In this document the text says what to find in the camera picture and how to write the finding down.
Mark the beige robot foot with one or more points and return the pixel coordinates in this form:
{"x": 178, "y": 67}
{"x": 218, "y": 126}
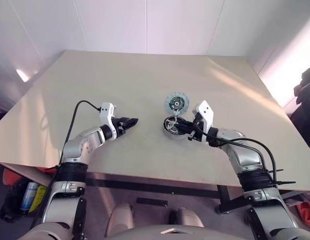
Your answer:
{"x": 119, "y": 217}
{"x": 187, "y": 217}

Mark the silver robot torso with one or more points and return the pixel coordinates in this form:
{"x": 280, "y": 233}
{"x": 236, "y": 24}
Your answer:
{"x": 169, "y": 233}

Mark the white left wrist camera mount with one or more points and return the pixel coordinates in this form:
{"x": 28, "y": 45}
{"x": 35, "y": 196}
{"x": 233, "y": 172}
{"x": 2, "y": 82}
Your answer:
{"x": 106, "y": 112}

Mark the blue white spray can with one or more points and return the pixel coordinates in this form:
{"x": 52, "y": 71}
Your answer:
{"x": 29, "y": 196}

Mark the orange bag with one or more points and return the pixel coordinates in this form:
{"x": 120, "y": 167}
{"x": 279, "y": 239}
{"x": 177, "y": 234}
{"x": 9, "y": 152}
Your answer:
{"x": 306, "y": 211}

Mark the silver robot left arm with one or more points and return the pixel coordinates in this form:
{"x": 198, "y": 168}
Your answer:
{"x": 79, "y": 147}

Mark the orange red object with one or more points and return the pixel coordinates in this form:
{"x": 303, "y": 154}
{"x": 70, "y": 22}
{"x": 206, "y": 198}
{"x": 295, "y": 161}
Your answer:
{"x": 9, "y": 177}

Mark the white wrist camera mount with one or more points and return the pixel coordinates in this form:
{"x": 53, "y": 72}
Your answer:
{"x": 206, "y": 112}
{"x": 106, "y": 112}

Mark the yellow packet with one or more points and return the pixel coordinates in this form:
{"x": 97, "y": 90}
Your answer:
{"x": 40, "y": 197}

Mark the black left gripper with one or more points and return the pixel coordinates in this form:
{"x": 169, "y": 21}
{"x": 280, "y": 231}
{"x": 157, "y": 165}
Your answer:
{"x": 117, "y": 127}

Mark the black metal table frame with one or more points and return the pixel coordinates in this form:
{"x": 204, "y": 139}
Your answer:
{"x": 144, "y": 186}

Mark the beige robot right foot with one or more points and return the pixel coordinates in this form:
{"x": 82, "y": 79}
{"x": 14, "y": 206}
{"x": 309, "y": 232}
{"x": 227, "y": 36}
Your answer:
{"x": 187, "y": 217}

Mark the spoked silver black rotor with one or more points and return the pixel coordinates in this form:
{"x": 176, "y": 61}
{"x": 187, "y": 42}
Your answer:
{"x": 169, "y": 123}

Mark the black floor tape strip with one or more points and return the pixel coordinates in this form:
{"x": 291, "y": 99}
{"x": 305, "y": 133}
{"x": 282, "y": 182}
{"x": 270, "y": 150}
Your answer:
{"x": 152, "y": 201}

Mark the beige robot left foot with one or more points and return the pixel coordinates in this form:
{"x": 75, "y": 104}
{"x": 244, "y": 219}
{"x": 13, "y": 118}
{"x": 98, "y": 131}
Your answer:
{"x": 119, "y": 217}

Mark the black clothing pile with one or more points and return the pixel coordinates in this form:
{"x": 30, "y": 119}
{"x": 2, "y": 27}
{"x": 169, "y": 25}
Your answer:
{"x": 306, "y": 87}

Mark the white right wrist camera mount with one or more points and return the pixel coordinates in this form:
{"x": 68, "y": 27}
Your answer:
{"x": 206, "y": 112}

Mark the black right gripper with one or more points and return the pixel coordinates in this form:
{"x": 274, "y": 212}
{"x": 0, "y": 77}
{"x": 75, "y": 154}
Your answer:
{"x": 197, "y": 136}

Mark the black open bag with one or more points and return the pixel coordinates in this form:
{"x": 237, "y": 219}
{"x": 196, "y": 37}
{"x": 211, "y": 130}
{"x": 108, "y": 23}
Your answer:
{"x": 12, "y": 200}

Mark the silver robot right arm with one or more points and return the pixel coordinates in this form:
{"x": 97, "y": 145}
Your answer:
{"x": 245, "y": 155}

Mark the hinged round motor lid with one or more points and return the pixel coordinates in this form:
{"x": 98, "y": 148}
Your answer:
{"x": 177, "y": 102}

